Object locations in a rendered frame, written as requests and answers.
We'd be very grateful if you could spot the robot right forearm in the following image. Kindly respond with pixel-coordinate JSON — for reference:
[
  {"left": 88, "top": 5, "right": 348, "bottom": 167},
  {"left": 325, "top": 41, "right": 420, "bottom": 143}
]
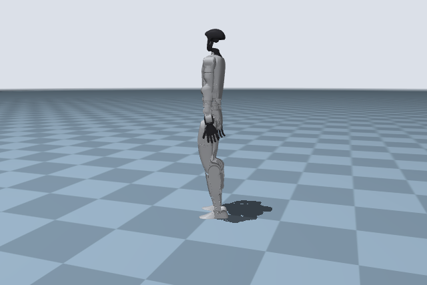
[{"left": 215, "top": 98, "right": 222, "bottom": 110}]

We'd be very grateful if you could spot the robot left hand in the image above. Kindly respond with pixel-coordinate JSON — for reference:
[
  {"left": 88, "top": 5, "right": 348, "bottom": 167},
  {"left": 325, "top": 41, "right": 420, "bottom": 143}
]
[{"left": 203, "top": 115, "right": 219, "bottom": 143}]

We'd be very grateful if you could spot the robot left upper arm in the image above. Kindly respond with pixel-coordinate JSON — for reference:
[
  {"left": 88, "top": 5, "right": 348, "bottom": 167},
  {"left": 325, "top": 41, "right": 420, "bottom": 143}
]
[{"left": 201, "top": 57, "right": 216, "bottom": 95}]

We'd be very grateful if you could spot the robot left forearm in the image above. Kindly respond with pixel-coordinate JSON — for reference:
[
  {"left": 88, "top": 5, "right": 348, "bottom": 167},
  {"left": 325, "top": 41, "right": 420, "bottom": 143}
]
[{"left": 202, "top": 85, "right": 213, "bottom": 123}]

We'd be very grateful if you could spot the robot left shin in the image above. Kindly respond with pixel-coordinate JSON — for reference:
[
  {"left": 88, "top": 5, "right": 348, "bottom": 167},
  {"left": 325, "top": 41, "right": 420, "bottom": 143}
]
[{"left": 205, "top": 166, "right": 222, "bottom": 214}]

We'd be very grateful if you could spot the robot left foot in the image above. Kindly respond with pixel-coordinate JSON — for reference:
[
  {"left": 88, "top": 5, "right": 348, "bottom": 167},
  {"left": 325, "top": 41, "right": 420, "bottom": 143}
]
[{"left": 199, "top": 210, "right": 229, "bottom": 219}]

